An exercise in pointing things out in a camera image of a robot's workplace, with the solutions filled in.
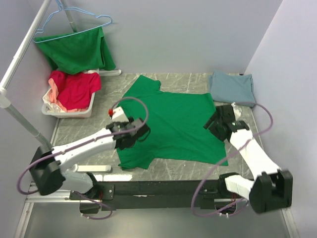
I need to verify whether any green t-shirt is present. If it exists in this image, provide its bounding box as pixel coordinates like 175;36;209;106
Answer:
117;75;226;170
34;27;116;74

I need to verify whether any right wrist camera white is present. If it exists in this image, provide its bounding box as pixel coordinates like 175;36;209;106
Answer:
231;103;242;120

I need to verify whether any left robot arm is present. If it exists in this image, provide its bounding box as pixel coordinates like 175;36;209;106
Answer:
29;118;151;199

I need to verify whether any white clothes rack frame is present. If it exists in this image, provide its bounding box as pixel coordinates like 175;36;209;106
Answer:
0;0;122;174

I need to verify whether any folded blue-grey t-shirt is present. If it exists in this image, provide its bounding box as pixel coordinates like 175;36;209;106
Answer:
208;70;256;108

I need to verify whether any pink garment in basket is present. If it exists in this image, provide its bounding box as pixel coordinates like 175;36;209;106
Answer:
49;78;67;113

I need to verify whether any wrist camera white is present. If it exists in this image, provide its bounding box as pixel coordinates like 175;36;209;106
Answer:
231;103;242;120
108;107;129;122

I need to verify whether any green t-shirt on hanger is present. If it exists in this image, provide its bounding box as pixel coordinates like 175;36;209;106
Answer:
34;27;116;74

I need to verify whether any red t-shirt in basket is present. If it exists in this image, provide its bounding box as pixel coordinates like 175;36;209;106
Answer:
49;70;101;112

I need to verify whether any white laundry basket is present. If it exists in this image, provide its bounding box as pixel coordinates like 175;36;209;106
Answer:
42;69;99;118

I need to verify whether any purple cable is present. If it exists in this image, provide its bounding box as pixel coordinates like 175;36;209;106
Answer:
192;102;274;219
16;97;149;221

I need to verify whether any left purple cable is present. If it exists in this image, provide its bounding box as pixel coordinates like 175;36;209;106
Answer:
16;97;149;221

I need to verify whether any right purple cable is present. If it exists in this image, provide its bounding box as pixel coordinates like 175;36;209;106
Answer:
192;102;274;219

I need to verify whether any aluminium rail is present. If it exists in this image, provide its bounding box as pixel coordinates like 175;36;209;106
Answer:
14;190;94;238

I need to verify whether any black base beam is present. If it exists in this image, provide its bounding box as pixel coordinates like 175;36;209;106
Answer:
69;180;248;211

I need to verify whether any blue wire hanger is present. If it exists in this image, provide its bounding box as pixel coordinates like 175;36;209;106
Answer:
32;0;113;44

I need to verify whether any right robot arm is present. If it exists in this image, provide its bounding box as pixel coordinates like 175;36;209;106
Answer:
204;104;293;214

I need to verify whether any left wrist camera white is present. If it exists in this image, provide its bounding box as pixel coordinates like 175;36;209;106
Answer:
108;107;129;122

